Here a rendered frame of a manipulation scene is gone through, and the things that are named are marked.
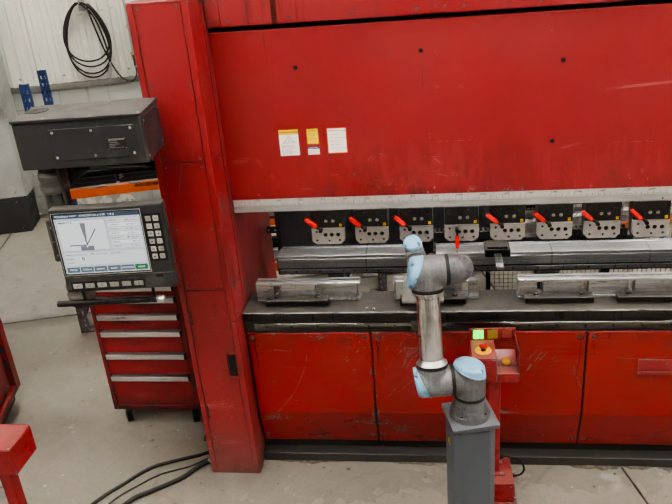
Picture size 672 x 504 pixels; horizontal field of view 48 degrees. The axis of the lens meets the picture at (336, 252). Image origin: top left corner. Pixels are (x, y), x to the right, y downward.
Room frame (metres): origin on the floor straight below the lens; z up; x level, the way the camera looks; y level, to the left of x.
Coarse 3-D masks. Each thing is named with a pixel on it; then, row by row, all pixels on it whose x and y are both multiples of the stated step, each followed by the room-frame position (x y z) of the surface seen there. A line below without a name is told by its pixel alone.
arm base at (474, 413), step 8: (456, 400) 2.31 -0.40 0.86; (480, 400) 2.28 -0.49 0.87; (456, 408) 2.30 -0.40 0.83; (464, 408) 2.27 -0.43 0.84; (472, 408) 2.27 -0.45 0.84; (480, 408) 2.27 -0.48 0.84; (488, 408) 2.30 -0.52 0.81; (456, 416) 2.28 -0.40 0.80; (464, 416) 2.27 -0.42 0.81; (472, 416) 2.26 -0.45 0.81; (480, 416) 2.26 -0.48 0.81; (488, 416) 2.28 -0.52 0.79; (464, 424) 2.26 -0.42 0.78; (472, 424) 2.25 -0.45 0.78; (480, 424) 2.26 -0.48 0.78
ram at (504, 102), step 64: (256, 64) 3.18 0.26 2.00; (320, 64) 3.13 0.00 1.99; (384, 64) 3.09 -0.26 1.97; (448, 64) 3.05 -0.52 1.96; (512, 64) 3.01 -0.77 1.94; (576, 64) 2.97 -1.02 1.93; (640, 64) 2.94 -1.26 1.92; (256, 128) 3.18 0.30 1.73; (320, 128) 3.14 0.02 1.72; (384, 128) 3.10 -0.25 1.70; (448, 128) 3.05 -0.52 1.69; (512, 128) 3.01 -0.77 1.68; (576, 128) 2.97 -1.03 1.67; (640, 128) 2.93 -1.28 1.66; (256, 192) 3.19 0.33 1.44; (320, 192) 3.14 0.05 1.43; (384, 192) 3.10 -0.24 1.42; (448, 192) 3.05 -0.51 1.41
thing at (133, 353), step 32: (160, 288) 3.42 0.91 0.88; (96, 320) 3.48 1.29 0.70; (128, 320) 3.45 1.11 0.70; (160, 320) 3.44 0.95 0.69; (128, 352) 3.49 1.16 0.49; (160, 352) 3.46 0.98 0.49; (128, 384) 3.49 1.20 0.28; (160, 384) 3.46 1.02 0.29; (192, 384) 3.42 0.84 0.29; (128, 416) 3.51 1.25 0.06; (192, 416) 3.46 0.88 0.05
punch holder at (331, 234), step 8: (312, 216) 3.15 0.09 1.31; (320, 216) 3.14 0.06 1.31; (328, 216) 3.14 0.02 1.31; (336, 216) 3.13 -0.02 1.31; (344, 216) 3.17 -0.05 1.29; (320, 224) 3.14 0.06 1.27; (328, 224) 3.14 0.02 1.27; (336, 224) 3.13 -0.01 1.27; (344, 224) 3.15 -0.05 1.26; (312, 232) 3.15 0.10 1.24; (328, 232) 3.13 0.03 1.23; (336, 232) 3.13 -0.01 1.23; (344, 232) 3.13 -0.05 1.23; (320, 240) 3.14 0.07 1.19; (328, 240) 3.13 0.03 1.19; (336, 240) 3.13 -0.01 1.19; (344, 240) 3.12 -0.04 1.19
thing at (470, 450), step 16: (448, 416) 2.32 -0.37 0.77; (448, 432) 2.33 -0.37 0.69; (464, 432) 2.23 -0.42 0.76; (480, 432) 2.25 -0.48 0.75; (448, 448) 2.34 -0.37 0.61; (464, 448) 2.24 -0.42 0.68; (480, 448) 2.25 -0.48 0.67; (448, 464) 2.34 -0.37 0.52; (464, 464) 2.24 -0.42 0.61; (480, 464) 2.25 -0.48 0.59; (448, 480) 2.35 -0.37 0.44; (464, 480) 2.24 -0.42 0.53; (480, 480) 2.25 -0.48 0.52; (448, 496) 2.35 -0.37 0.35; (464, 496) 2.24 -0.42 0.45; (480, 496) 2.25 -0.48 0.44
